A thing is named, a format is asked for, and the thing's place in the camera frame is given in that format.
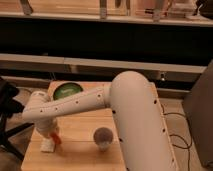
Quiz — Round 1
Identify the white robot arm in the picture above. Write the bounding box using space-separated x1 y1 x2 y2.
22 71 178 171

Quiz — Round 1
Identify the white sponge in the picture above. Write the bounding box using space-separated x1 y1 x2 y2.
40 139 55 153

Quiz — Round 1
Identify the green bowl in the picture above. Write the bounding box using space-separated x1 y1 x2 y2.
53 82 83 100

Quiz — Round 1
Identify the dark cabinet right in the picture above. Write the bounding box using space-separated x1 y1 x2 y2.
182 59 213 170

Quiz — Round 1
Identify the black chair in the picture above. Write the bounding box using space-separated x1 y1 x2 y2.
0 77 32 160

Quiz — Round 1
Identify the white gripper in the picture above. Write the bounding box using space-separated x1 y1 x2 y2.
35 119 59 139

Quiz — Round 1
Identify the black cable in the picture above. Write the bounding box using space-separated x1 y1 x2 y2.
162 104 192 171

